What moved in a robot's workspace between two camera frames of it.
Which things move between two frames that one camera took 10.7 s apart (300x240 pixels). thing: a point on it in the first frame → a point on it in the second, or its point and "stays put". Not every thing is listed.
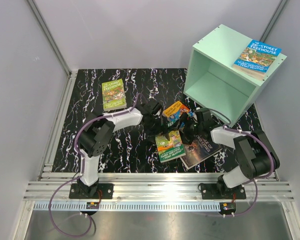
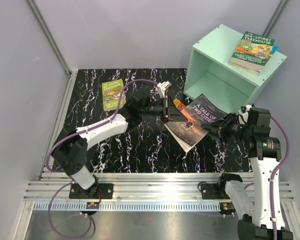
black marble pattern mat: (93, 94) stays put
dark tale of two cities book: (203, 147) → (201, 110)
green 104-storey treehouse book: (169, 149) → (252, 53)
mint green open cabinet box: (211, 82) stays put
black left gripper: (160, 130) → (174, 114)
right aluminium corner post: (272, 20) stays put
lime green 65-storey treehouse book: (113, 95) stays put
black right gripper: (186, 139) → (214, 127)
